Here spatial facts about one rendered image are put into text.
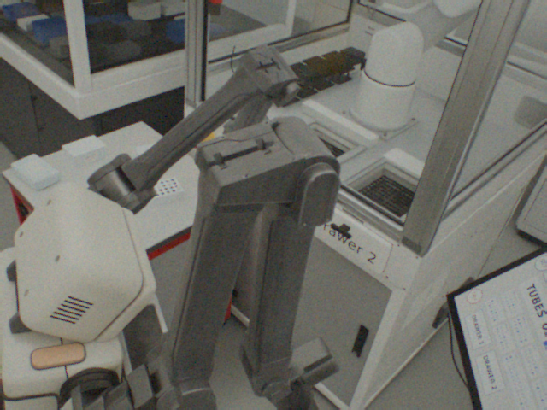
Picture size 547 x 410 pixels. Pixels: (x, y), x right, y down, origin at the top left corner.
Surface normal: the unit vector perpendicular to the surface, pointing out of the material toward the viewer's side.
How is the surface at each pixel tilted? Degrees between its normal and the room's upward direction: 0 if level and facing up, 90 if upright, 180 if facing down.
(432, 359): 1
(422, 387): 1
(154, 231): 0
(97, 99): 90
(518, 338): 50
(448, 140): 90
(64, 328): 90
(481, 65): 90
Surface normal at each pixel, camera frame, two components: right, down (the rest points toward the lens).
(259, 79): -0.21, 0.12
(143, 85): 0.71, 0.50
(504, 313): -0.69, -0.59
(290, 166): 0.38, 0.61
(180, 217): 0.11, -0.77
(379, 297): -0.69, 0.40
